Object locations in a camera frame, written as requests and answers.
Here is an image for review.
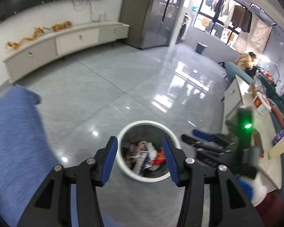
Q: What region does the red sleeved right forearm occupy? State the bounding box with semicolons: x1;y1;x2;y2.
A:
255;192;284;227

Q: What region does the blue fuzzy table cloth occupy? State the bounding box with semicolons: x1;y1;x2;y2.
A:
0;85;124;227

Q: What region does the white grey TV cabinet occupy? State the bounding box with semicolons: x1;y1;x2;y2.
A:
3;22;130;84

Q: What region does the bright red snack wrapper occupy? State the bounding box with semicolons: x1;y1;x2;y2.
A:
152;150;166;166

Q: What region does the grey double door refrigerator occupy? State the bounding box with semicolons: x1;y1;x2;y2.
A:
119;0;183;50

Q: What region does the red white paper bag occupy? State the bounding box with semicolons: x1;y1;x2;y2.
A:
138;141;157;159

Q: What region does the golden dragon figurine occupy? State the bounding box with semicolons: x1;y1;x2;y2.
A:
5;27;50;50

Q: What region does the golden tiger figurine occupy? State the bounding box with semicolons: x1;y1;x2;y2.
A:
52;21;73;32

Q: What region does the right hand blue white glove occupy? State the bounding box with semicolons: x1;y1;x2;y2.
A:
238;175;268;207

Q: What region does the seated person in tan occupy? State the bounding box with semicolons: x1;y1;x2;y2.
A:
235;52;257;71

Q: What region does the white rimmed trash bin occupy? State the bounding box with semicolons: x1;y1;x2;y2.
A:
116;120;181;183

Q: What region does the white milk carton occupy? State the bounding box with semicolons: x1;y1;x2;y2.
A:
132;151;149;175

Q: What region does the small teal bin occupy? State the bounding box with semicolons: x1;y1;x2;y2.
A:
195;43;208;54

